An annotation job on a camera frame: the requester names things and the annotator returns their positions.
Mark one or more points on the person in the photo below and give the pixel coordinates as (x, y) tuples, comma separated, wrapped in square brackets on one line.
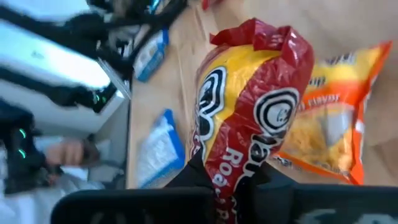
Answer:
[(37, 205)]

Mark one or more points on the red Maruchan noodle pack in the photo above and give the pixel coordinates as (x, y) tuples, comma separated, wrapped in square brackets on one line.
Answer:
[(208, 3), (248, 93)]

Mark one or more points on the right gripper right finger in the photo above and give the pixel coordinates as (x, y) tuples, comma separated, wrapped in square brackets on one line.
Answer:
[(270, 180)]

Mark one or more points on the blue Maruchan noodle pack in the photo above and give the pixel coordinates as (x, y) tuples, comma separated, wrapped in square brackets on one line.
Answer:
[(160, 149), (152, 54)]

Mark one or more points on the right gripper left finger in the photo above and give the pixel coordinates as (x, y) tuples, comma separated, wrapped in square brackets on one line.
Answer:
[(192, 179)]

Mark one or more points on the orange Maruchan noodle pack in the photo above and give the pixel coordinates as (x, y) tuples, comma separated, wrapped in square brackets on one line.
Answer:
[(335, 130)]

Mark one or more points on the person's hand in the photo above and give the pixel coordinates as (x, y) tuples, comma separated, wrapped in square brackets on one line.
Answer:
[(66, 152)]

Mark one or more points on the silver aluminium bracket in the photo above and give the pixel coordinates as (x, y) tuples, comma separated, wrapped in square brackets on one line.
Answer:
[(46, 56)]

